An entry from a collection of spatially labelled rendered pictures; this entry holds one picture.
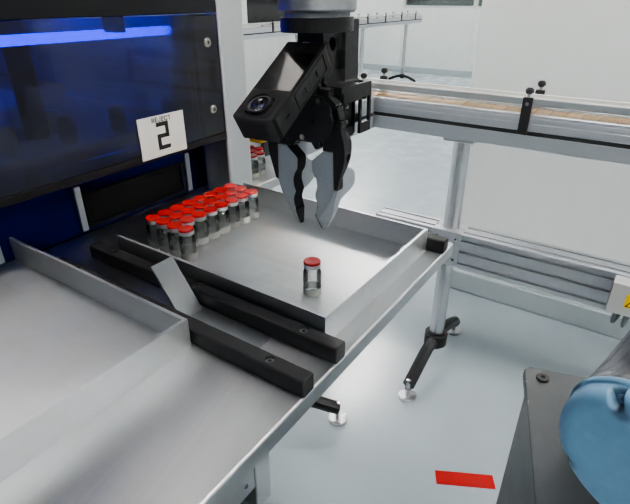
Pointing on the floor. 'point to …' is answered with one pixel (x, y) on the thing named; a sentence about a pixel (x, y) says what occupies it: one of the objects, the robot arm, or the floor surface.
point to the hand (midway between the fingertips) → (308, 216)
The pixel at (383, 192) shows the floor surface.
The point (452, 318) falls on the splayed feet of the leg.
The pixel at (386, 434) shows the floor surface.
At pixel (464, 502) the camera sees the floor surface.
